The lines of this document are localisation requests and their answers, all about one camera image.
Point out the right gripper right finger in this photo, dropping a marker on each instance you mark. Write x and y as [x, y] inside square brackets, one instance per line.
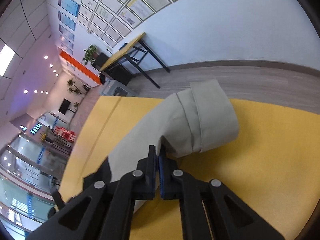
[210, 210]

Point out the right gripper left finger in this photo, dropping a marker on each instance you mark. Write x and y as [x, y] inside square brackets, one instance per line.
[103, 210]

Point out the beige and black jacket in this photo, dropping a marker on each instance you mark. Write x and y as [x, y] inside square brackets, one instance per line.
[194, 120]

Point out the red display rack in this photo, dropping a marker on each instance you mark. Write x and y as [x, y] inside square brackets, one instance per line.
[64, 133]

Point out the grey printer box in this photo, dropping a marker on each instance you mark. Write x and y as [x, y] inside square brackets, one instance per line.
[115, 88]

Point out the potted green plant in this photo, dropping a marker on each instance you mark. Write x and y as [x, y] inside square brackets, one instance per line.
[90, 55]

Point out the wooden side table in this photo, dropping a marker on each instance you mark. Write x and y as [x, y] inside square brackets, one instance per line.
[134, 52]

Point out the wall television screen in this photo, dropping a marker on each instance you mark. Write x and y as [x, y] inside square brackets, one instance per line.
[64, 106]

